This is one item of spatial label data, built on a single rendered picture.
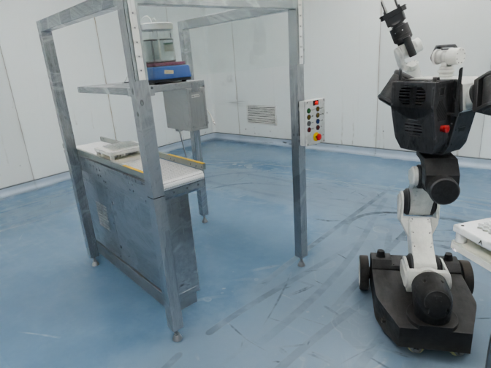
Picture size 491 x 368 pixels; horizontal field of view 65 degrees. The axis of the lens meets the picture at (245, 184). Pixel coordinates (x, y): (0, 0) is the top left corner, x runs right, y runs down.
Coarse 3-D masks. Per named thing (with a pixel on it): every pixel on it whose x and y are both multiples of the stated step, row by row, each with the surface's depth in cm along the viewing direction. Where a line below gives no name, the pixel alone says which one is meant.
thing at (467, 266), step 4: (460, 260) 213; (464, 260) 213; (460, 264) 210; (464, 264) 208; (468, 264) 208; (464, 268) 207; (468, 268) 206; (472, 268) 206; (464, 272) 205; (468, 272) 205; (472, 272) 204; (464, 276) 205; (468, 276) 204; (472, 276) 204; (468, 280) 204; (472, 280) 203; (468, 284) 204; (472, 284) 203; (472, 288) 204; (472, 292) 205
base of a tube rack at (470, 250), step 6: (468, 240) 102; (456, 246) 102; (462, 246) 100; (468, 246) 99; (474, 246) 99; (480, 246) 99; (462, 252) 100; (468, 252) 98; (474, 252) 96; (480, 252) 96; (486, 252) 96; (474, 258) 96; (480, 258) 95; (486, 258) 93; (480, 264) 95; (486, 264) 93
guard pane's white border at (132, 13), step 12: (132, 0) 145; (300, 0) 204; (132, 12) 146; (300, 12) 206; (132, 24) 147; (300, 24) 207; (132, 36) 148; (300, 36) 209; (300, 48) 211; (300, 60) 213; (144, 72) 154
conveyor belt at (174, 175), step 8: (88, 144) 282; (96, 144) 280; (104, 144) 278; (136, 160) 225; (160, 160) 221; (136, 168) 207; (168, 168) 203; (176, 168) 202; (184, 168) 201; (192, 168) 200; (168, 176) 189; (176, 176) 188; (184, 176) 188; (192, 176) 190; (200, 176) 193; (168, 184) 181; (176, 184) 184; (184, 184) 188
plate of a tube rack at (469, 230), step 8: (456, 224) 102; (464, 224) 101; (472, 224) 101; (456, 232) 101; (464, 232) 98; (472, 232) 97; (480, 232) 96; (488, 232) 96; (472, 240) 96; (488, 240) 92; (488, 248) 92
